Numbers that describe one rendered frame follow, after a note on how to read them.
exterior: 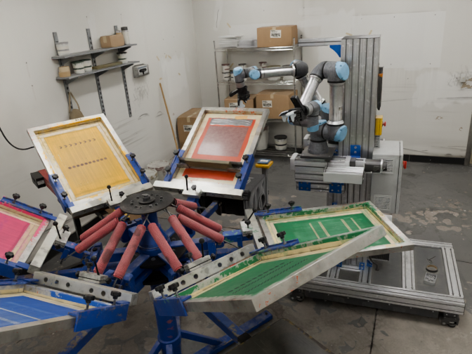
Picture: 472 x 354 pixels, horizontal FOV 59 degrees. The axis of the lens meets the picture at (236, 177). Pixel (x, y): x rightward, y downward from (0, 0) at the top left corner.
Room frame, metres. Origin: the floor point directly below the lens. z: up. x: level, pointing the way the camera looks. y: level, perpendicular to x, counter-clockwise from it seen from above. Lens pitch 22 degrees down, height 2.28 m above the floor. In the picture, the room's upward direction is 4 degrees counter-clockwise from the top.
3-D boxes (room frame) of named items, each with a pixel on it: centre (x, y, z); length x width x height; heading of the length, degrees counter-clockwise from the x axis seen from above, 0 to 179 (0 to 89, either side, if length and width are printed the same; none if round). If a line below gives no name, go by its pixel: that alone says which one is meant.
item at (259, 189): (3.06, -0.11, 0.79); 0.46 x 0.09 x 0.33; 156
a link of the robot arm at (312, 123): (2.62, -0.51, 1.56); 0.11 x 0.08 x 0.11; 45
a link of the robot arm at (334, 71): (2.79, -0.71, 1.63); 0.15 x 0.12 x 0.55; 45
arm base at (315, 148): (2.89, -0.62, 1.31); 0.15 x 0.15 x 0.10
